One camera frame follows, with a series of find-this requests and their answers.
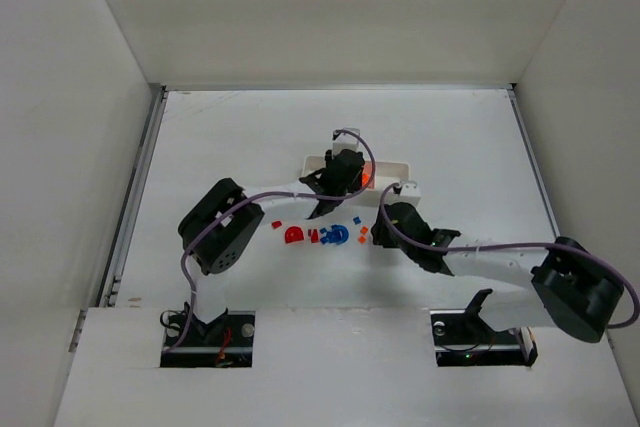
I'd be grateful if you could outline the blue ring lego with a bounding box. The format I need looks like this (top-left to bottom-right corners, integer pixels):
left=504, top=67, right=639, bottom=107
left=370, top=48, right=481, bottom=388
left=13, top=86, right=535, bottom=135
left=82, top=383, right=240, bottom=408
left=327, top=224, right=349, bottom=245

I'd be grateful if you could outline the red dome lego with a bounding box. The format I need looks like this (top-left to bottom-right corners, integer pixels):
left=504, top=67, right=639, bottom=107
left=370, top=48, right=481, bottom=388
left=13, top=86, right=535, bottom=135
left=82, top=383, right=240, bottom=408
left=284, top=225, right=305, bottom=244

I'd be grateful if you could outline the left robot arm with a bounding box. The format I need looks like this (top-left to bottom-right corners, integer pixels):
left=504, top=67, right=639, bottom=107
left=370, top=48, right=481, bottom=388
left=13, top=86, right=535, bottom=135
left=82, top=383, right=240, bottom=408
left=178, top=149, right=365, bottom=331

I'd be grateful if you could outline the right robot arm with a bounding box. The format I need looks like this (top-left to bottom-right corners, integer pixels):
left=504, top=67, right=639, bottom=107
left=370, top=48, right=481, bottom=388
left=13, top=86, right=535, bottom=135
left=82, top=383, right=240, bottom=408
left=372, top=202, right=633, bottom=343

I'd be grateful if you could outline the white three-compartment tray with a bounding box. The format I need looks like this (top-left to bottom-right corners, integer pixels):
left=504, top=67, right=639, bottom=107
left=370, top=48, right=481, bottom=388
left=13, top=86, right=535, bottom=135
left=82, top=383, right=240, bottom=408
left=301, top=156, right=411, bottom=207

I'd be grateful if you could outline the red lego piece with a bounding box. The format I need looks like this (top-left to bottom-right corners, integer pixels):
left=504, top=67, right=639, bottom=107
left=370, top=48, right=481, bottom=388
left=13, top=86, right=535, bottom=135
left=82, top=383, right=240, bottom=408
left=309, top=229, right=320, bottom=243

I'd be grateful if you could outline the blue lego cluster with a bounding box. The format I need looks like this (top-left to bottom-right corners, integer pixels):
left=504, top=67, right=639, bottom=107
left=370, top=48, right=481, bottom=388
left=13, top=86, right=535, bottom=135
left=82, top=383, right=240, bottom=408
left=319, top=228, right=330, bottom=245

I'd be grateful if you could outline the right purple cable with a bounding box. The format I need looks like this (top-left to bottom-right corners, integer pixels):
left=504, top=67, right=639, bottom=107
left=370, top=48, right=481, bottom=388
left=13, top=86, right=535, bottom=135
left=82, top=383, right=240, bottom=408
left=378, top=182, right=640, bottom=331

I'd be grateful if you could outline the purple cable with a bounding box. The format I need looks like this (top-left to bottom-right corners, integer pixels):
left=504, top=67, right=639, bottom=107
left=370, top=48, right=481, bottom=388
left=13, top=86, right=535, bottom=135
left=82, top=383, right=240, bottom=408
left=164, top=129, right=377, bottom=353
left=378, top=182, right=640, bottom=331

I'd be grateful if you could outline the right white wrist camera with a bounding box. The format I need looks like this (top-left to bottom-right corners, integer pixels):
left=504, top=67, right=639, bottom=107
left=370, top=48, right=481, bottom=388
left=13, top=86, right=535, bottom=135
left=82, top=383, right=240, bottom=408
left=392, top=181, right=422, bottom=207

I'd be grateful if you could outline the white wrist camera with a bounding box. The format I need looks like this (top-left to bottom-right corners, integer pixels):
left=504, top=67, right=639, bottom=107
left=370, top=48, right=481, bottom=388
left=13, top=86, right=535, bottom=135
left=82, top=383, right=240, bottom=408
left=331, top=127, right=360, bottom=156
left=392, top=181, right=422, bottom=207

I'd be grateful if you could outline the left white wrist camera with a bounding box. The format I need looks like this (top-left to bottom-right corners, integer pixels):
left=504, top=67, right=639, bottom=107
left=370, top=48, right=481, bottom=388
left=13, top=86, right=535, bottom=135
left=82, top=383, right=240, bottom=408
left=331, top=127, right=360, bottom=156

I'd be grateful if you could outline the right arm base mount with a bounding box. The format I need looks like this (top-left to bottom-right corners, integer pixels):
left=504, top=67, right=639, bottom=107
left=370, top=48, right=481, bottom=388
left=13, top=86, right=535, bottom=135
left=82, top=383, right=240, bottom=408
left=430, top=289, right=538, bottom=368

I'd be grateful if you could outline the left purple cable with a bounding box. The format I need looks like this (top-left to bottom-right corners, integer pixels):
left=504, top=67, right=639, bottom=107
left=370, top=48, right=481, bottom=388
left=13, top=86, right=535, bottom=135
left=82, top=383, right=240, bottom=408
left=164, top=129, right=377, bottom=353

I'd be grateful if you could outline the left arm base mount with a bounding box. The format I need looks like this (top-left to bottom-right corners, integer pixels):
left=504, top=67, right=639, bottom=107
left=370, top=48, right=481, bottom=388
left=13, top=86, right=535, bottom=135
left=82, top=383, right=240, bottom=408
left=159, top=303, right=256, bottom=369

